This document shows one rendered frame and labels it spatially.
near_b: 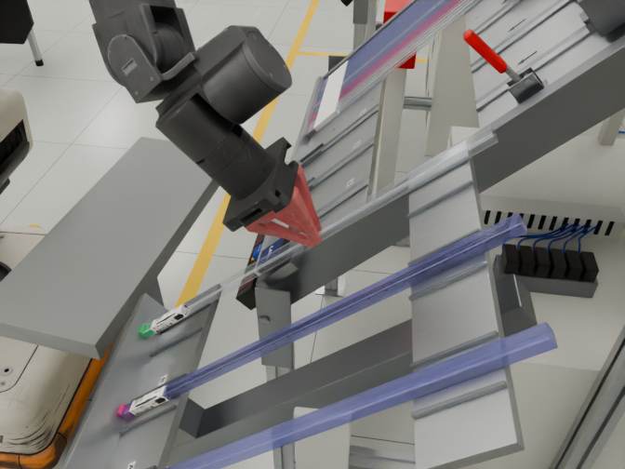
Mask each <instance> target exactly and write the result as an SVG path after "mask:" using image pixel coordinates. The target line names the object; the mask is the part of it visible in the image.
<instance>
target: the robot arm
mask: <svg viewBox="0 0 625 469"><path fill-rule="evenodd" d="M88 2H89V4H90V7H91V10H92V13H93V16H94V19H95V22H96V23H94V24H91V26H92V29H93V32H94V35H95V37H96V40H97V43H98V46H99V49H100V54H101V56H102V58H103V61H104V64H105V67H106V69H107V71H108V73H109V75H110V76H111V77H112V79H113V80H114V81H115V82H116V83H118V84H119V85H121V86H123V87H125V88H126V90H127V91H128V93H129V94H130V96H131V97H132V99H133V100H134V102H136V104H138V103H144V102H150V101H160V100H163V101H161V102H160V103H159V104H158V105H157V106H156V107H155V110H156V111H157V112H158V115H159V117H158V119H157V121H156V122H155V123H156V124H155V127H156V128H157V129H158V130H159V131H160V132H162V133H163V134H164V135H165V136H166V137H167V138H168V139H169V140H170V141H172V142H173V143H174V144H175V145H176V146H177V147H178V148H179V149H180V150H181V151H182V152H184V153H185V154H186V155H187V156H188V157H189V158H190V159H191V160H192V161H193V162H195V164H196V165H197V166H198V167H199V168H201V169H202V170H203V171H204V172H205V173H206V174H207V175H208V176H209V177H210V178H211V179H212V180H213V181H215V182H216V183H217V184H218V185H219V186H220V187H221V188H222V189H223V190H225V191H226V192H227V193H228V194H229V195H230V196H231V198H230V201H229V204H228V207H227V209H226V212H225V215H224V218H223V221H222V224H223V225H225V226H226V227H227V228H228V229H229V230H230V231H231V232H235V231H236V230H238V229H239V228H241V227H242V226H244V227H245V228H246V229H247V230H248V231H249V232H251V233H256V234H261V235H270V236H275V237H280V238H284V239H287V240H290V241H293V242H296V243H299V244H302V245H304V246H307V247H310V248H313V247H314V246H316V245H318V244H320V243H321V241H322V240H321V237H320V235H319V234H318V231H317V229H316V226H318V225H320V224H321V223H320V221H319V219H318V216H317V213H316V210H315V208H314V205H313V200H312V197H311V193H310V190H309V186H308V183H307V181H306V177H305V174H304V170H303V168H302V167H301V166H300V165H299V164H298V163H297V162H296V161H295V160H293V161H291V162H290V163H288V164H286V163H285V159H286V152H287V150H288V149H289V148H290V147H292V145H291V144H290V143H289V142H288V141H287V140H286V139H285V137H282V138H280V139H279V140H277V141H276V142H274V143H273V144H271V145H270V146H268V147H267V148H266V149H264V148H263V147H262V146H261V145H260V144H259V143H258V142H257V141H256V140H255V139H254V138H253V137H252V136H251V135H250V134H249V133H248V132H247V131H246V130H245V129H244V128H243V127H242V126H241V124H244V123H245V122H246V121H247V120H248V119H249V118H251V117H252V116H253V115H255V114H256V113H258V112H259V111H260V110H261V109H263V108H264V107H265V106H267V105H268V104H269V103H270V102H272V101H273V100H275V99H276V98H277V97H278V96H280V95H281V94H282V93H284V92H285V91H286V90H287V89H289V88H290V87H291V86H292V77H291V73H290V71H289V69H288V67H287V65H286V63H285V61H284V59H283V58H282V57H281V55H280V54H279V52H278V51H277V50H276V49H275V48H274V46H273V45H272V44H271V43H270V42H269V41H268V40H267V39H265V38H264V36H263V35H262V33H261V32H260V30H259V29H258V28H257V27H255V26H245V25H230V26H228V27H227V28H224V30H223V31H222V32H220V33H219V34H217V35H216V36H215V37H213V38H212V39H211V40H209V41H208V42H207V43H205V44H204V45H203V46H201V47H199V48H198V49H197V50H195V46H194V42H193V38H192V35H191V31H190V28H189V25H188V22H187V19H186V16H185V13H184V9H183V8H182V7H177V6H176V3H175V0H88ZM292 213H293V214H294V215H295V216H294V215H293V214H292ZM273 219H277V220H279V221H281V222H283V223H285V224H286V225H288V226H290V227H292V228H294V229H296V230H298V231H300V232H302V233H304V234H305V233H306V234H307V235H304V234H300V233H298V232H296V231H293V230H291V229H289V228H286V227H285V226H283V225H280V224H278V223H276V222H273V221H272V220H273Z"/></svg>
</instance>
